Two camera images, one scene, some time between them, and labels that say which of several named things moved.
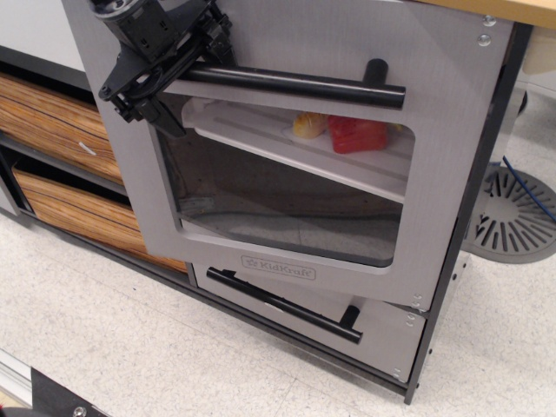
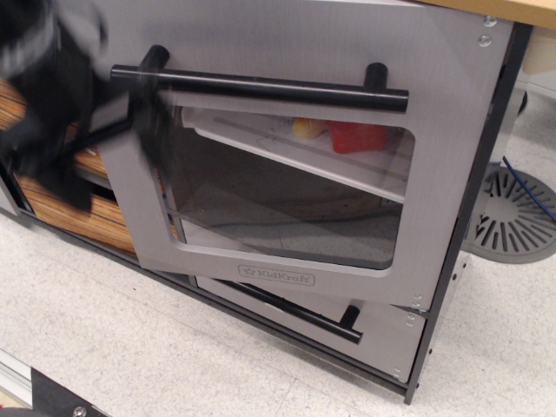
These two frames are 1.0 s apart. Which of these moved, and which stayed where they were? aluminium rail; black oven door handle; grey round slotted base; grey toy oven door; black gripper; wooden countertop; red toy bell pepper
Moved: black oven door handle; black gripper; grey toy oven door
Stayed: wooden countertop; grey round slotted base; red toy bell pepper; aluminium rail
